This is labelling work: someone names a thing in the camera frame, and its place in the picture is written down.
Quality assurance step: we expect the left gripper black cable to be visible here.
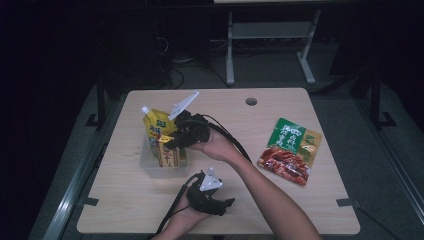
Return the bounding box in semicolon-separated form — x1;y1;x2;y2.
154;171;205;236

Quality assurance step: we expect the black metal stand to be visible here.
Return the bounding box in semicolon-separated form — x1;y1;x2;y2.
369;66;398;130
85;75;108;131

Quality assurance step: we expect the black tape strip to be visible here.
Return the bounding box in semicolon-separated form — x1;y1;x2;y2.
78;197;100;207
335;197;362;208

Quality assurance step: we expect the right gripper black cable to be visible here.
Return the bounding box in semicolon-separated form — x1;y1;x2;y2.
199;114;253;164

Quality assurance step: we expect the thin black floor cable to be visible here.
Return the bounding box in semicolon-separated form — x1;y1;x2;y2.
358;206;403;240

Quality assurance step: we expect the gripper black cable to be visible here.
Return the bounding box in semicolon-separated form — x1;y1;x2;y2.
154;171;205;236
199;114;253;164

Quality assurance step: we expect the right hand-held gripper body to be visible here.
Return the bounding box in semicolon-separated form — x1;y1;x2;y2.
168;90;212;148

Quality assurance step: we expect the yellow spouted sauce pouch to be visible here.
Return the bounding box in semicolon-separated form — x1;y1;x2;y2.
140;105;188;168

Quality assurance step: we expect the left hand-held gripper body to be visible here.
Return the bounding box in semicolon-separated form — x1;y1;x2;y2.
186;167;227;217

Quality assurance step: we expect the aluminium rail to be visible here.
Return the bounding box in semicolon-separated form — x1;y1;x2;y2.
355;99;424;216
41;99;125;240

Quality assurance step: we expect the white metal table frame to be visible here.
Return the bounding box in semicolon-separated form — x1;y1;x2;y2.
225;9;323;86

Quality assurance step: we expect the clear plastic container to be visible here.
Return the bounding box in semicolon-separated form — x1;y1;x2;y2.
139;132;190;179

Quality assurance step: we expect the person's right hand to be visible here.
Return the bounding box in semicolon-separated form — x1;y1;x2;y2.
191;129;243;164

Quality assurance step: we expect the person's left hand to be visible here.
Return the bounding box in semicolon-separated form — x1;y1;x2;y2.
164;189;211;234

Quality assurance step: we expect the green and red sauce packet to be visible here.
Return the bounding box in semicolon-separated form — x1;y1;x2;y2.
257;117;323;187

